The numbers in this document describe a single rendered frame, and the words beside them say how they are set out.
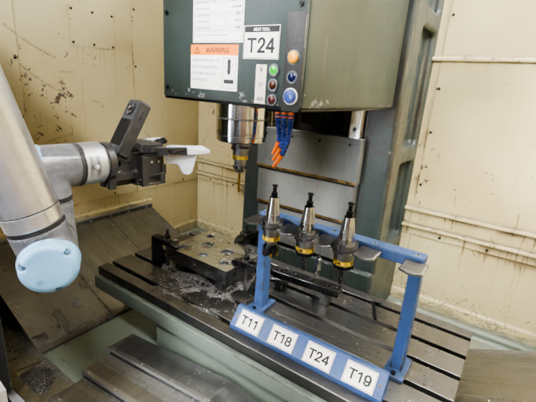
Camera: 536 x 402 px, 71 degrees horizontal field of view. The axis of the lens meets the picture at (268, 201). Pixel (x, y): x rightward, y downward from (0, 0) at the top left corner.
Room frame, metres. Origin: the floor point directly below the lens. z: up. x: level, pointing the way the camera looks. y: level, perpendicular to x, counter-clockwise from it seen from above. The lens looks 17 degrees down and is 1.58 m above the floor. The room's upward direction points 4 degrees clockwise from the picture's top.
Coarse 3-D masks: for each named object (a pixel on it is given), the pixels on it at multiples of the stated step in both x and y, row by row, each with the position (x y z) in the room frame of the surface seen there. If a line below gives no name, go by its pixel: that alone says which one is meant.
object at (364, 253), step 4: (360, 248) 0.85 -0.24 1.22; (364, 248) 0.85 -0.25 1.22; (368, 248) 0.85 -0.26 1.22; (372, 248) 0.86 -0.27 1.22; (356, 252) 0.82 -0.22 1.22; (360, 252) 0.83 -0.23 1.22; (364, 252) 0.83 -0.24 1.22; (368, 252) 0.83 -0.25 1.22; (372, 252) 0.83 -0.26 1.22; (376, 252) 0.83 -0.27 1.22; (380, 252) 0.84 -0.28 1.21; (356, 256) 0.81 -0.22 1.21; (360, 256) 0.81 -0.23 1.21; (364, 256) 0.80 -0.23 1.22; (368, 256) 0.81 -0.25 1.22; (372, 256) 0.81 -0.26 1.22; (376, 256) 0.82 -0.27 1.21; (364, 260) 0.79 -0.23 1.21; (368, 260) 0.79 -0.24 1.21; (372, 260) 0.79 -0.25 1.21
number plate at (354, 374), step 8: (352, 368) 0.75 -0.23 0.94; (360, 368) 0.74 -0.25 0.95; (368, 368) 0.74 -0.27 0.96; (344, 376) 0.74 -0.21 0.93; (352, 376) 0.74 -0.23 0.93; (360, 376) 0.73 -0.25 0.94; (368, 376) 0.72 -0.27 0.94; (376, 376) 0.72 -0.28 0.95; (352, 384) 0.72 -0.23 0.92; (360, 384) 0.72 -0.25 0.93; (368, 384) 0.71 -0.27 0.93; (368, 392) 0.70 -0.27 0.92
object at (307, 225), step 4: (304, 208) 0.92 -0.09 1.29; (308, 208) 0.91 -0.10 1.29; (312, 208) 0.91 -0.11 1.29; (304, 212) 0.91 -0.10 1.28; (308, 212) 0.90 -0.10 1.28; (312, 212) 0.91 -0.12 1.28; (304, 216) 0.91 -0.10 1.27; (308, 216) 0.90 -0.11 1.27; (312, 216) 0.90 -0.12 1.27; (304, 220) 0.90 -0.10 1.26; (308, 220) 0.90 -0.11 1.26; (312, 220) 0.90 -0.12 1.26; (300, 224) 0.91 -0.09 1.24; (304, 224) 0.90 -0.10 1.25; (308, 224) 0.90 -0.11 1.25; (312, 224) 0.90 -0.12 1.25; (300, 228) 0.91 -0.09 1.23; (304, 228) 0.90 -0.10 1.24; (308, 228) 0.90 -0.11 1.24; (312, 228) 0.90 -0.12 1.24; (304, 232) 0.90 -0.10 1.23; (308, 232) 0.90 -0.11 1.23; (312, 232) 0.90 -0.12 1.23
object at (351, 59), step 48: (192, 0) 1.01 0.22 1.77; (288, 0) 0.86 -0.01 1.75; (336, 0) 0.92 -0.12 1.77; (384, 0) 1.17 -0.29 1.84; (240, 48) 0.93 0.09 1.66; (336, 48) 0.94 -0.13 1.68; (384, 48) 1.22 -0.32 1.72; (192, 96) 1.01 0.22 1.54; (240, 96) 0.92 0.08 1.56; (336, 96) 0.97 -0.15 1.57; (384, 96) 1.28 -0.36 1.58
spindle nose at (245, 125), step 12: (216, 108) 1.16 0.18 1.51; (228, 108) 1.11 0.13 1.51; (240, 108) 1.10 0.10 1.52; (252, 108) 1.11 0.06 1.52; (264, 108) 1.14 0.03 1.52; (216, 120) 1.15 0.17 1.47; (228, 120) 1.11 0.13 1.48; (240, 120) 1.10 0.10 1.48; (252, 120) 1.11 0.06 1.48; (264, 120) 1.15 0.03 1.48; (216, 132) 1.15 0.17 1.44; (228, 132) 1.11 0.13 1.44; (240, 132) 1.10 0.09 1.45; (252, 132) 1.11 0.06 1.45; (264, 132) 1.15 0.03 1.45
